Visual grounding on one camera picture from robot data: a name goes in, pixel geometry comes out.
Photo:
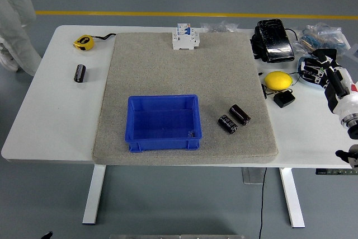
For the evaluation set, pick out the dark striped cylindrical battery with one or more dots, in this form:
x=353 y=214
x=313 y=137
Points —
x=79 y=73

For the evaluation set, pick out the yellow tape measure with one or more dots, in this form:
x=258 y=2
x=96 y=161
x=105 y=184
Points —
x=83 y=42

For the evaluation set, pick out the clear bag of blue parts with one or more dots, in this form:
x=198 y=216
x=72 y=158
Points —
x=321 y=37

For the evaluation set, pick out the grey metal table bracket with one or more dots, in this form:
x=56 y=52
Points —
x=253 y=176

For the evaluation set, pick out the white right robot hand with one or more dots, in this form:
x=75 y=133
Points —
x=345 y=102

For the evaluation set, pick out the white table leg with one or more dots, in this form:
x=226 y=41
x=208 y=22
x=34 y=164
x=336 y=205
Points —
x=292 y=197
x=93 y=194

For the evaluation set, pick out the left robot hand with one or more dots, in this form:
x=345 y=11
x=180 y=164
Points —
x=47 y=235

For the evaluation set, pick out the grey-brown mat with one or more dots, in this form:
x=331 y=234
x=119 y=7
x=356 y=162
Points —
x=173 y=74

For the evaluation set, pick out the table control panel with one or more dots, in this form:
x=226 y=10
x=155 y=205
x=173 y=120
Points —
x=335 y=172

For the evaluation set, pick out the black power adapter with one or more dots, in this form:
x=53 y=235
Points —
x=284 y=99

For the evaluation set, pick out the black foot pedal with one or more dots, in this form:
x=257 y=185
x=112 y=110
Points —
x=275 y=40

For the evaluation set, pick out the clear bag of screws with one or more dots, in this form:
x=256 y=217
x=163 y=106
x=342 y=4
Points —
x=221 y=27

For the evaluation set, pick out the yellow lemon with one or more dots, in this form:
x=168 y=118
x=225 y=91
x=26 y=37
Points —
x=277 y=80

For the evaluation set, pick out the white circuit breaker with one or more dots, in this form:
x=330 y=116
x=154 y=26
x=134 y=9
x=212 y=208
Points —
x=184 y=40

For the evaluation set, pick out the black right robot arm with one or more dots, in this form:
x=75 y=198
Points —
x=353 y=130

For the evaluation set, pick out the person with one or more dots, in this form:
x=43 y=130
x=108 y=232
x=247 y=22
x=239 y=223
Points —
x=16 y=26

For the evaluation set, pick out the blue plastic box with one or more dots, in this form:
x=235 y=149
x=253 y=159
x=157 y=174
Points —
x=163 y=121

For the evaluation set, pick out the white bowl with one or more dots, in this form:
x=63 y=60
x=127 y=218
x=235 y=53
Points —
x=299 y=65

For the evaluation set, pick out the black rectangular block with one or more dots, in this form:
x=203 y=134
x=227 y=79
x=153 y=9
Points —
x=325 y=52

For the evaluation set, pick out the black printed cylindrical battery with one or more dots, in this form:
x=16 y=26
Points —
x=228 y=124

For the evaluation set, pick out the small dark metal part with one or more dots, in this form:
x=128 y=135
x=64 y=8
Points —
x=192 y=134

